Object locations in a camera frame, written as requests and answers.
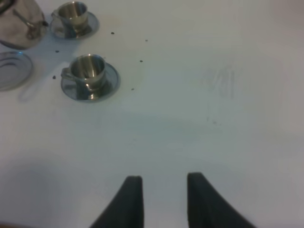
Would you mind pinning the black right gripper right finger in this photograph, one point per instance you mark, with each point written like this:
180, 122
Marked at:
206, 208

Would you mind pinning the near stainless steel teacup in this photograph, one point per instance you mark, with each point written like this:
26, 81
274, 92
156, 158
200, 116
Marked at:
87, 71

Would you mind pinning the near steel saucer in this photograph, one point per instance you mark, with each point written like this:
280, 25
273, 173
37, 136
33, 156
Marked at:
81, 93

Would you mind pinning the far stainless steel teacup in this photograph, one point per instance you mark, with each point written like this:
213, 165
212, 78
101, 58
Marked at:
73, 15

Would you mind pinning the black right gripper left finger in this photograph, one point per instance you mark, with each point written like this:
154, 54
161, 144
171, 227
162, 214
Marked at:
126, 210

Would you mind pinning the far steel saucer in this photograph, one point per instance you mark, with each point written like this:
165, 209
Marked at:
58, 30

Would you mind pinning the stainless steel teacup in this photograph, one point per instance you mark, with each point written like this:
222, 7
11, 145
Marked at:
87, 71
73, 15

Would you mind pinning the stainless steel teapot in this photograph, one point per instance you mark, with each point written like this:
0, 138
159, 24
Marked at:
22, 24

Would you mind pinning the steel teapot saucer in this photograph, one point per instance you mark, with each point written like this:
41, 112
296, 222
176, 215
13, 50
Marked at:
15, 69

